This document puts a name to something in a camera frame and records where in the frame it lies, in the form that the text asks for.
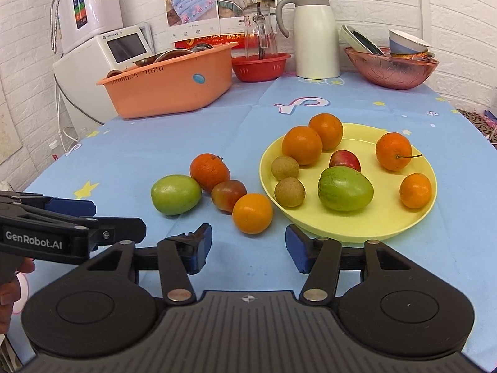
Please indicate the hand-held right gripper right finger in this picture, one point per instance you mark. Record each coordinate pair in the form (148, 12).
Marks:
(297, 248)

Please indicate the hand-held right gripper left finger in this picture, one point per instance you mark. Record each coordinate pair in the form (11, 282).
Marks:
(202, 246)

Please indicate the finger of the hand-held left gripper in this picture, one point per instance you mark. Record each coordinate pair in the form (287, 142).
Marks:
(124, 230)
(73, 206)

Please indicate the yellow-orange mandarin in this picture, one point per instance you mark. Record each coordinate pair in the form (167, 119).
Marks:
(252, 213)

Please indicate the brown longan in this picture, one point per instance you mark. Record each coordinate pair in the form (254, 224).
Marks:
(285, 168)
(289, 192)

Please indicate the pointed green jujube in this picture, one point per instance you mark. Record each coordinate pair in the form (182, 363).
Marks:
(344, 188)

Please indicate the yellow plastic plate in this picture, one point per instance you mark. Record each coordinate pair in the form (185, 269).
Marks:
(388, 217)

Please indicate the red jujube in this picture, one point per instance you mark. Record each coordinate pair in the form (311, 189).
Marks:
(344, 159)

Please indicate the large orange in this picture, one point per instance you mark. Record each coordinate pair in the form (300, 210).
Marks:
(301, 145)

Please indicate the medium orange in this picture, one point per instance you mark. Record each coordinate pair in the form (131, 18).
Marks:
(326, 131)

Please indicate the small yellowish orange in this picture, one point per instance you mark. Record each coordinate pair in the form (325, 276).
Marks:
(415, 190)

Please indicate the orange with long stem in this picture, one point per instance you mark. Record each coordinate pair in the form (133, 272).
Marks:
(393, 151)

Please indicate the person's left hand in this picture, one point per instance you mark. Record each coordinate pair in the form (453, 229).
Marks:
(9, 301)

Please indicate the red-green jujube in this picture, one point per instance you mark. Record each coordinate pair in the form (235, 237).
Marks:
(228, 196)

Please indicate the round green jujube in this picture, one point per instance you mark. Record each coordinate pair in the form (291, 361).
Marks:
(176, 194)

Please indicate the blue printed tablecloth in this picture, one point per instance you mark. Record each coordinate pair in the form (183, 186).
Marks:
(128, 155)

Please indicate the dark orange mandarin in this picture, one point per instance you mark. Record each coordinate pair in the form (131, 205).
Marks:
(209, 172)

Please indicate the white appliance with screen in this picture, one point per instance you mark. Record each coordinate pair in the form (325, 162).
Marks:
(85, 81)

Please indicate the orange plastic basin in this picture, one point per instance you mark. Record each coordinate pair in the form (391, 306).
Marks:
(163, 89)

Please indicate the stainless steel bowl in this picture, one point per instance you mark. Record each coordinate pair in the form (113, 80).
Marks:
(171, 57)

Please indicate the red plastic basket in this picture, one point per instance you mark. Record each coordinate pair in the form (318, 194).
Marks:
(260, 70)

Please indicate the copper-coloured bowl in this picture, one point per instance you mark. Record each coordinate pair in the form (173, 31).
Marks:
(388, 74)

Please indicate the white thermos carafe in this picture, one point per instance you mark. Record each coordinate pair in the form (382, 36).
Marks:
(316, 39)

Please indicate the clear glass pitcher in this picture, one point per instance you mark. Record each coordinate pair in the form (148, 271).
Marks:
(261, 35)

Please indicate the white and green dish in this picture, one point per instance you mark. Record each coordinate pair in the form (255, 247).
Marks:
(359, 40)

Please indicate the patterned rim bowl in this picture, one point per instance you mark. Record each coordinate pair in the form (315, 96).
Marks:
(413, 56)

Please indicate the pale blue bowl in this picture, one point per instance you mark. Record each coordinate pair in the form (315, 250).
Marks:
(407, 42)

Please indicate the white wall water purifier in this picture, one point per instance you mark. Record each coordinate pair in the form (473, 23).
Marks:
(97, 4)

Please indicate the white wall conduit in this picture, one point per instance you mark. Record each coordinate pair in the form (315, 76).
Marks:
(421, 4)

